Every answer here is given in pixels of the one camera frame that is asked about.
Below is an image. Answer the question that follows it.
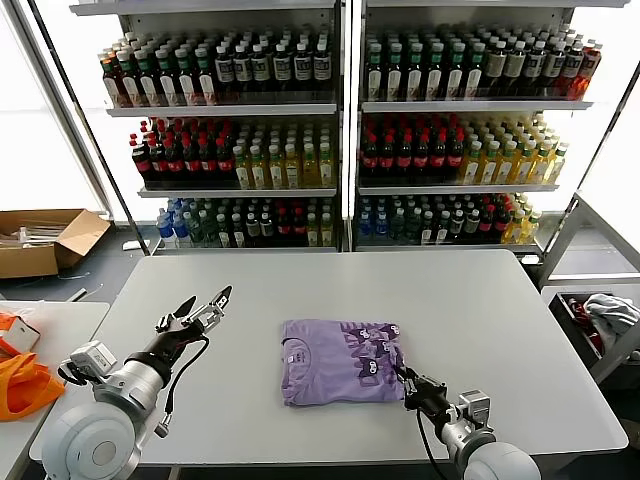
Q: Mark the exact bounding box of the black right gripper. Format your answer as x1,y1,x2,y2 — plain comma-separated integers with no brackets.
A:
394,366,452,417

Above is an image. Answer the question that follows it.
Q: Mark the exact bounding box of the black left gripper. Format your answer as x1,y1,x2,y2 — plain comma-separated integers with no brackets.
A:
142,284,234,376

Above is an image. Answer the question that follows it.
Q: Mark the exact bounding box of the purple t-shirt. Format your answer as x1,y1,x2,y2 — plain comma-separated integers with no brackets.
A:
278,318,407,410

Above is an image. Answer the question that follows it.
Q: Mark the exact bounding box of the white side table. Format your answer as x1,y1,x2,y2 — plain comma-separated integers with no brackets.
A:
0,301,112,480

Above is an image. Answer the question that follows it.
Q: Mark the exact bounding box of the brown cardboard box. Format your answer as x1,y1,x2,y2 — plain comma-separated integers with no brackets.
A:
0,208,112,280

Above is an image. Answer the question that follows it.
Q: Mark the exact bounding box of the black storage bin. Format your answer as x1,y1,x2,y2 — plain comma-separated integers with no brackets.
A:
548,292,640,374

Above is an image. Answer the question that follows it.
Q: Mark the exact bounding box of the white orange carton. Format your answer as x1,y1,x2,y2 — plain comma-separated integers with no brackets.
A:
0,310,42,357

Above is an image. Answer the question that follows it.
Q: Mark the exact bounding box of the white packing material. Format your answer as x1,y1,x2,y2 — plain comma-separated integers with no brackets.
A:
0,225,69,247

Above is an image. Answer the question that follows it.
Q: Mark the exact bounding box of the red garment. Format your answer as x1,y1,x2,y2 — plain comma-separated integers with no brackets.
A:
567,297,609,351

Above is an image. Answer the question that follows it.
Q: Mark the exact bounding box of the orange fabric bag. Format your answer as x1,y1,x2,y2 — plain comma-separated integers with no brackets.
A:
0,352,67,422

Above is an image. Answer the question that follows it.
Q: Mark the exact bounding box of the black slanted pole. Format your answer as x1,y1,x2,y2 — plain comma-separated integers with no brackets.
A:
24,0,152,256
541,67,640,256

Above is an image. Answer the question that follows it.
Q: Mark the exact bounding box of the grey metal shelf unit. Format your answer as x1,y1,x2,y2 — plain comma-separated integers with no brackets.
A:
349,0,631,256
69,0,351,256

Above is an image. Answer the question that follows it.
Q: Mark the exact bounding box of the white grey garment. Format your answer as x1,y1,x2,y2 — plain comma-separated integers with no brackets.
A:
582,293,640,349

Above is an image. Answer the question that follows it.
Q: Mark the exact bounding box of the dark tea bottle green band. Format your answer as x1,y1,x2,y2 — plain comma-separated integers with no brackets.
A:
405,42,424,101
425,42,445,101
174,47,199,107
194,46,218,106
464,42,484,101
135,48,162,108
446,42,465,101
367,43,384,101
385,42,404,101
155,47,180,107

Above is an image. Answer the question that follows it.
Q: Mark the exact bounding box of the red tea bottle white label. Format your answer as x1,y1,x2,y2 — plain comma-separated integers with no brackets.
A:
101,49,124,109
118,49,143,108

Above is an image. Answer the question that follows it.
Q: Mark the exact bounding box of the dark bottle black white label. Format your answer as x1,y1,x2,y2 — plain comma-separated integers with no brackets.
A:
293,42,314,104
312,42,332,104
272,43,294,104
250,43,272,104
232,44,254,104
214,45,236,104

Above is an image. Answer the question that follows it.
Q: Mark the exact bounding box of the dark bottle blue label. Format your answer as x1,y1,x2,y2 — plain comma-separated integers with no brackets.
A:
559,41,585,99

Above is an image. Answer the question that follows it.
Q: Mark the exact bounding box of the red drink bottle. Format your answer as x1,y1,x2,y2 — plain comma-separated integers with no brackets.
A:
574,40,604,101

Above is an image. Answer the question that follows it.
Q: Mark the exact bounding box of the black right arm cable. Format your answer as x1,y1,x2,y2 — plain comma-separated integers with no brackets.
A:
414,407,459,480

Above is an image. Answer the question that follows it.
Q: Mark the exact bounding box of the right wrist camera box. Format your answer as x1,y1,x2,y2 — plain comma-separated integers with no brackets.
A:
457,390,494,426

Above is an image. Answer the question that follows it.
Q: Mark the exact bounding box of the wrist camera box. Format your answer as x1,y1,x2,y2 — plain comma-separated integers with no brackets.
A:
457,390,494,426
69,340,119,374

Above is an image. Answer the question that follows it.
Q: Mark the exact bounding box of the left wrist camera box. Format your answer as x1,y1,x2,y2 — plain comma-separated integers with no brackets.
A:
69,340,119,374

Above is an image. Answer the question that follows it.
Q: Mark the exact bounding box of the grey metal cart frame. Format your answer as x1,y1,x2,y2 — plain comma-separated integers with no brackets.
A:
537,189,640,386

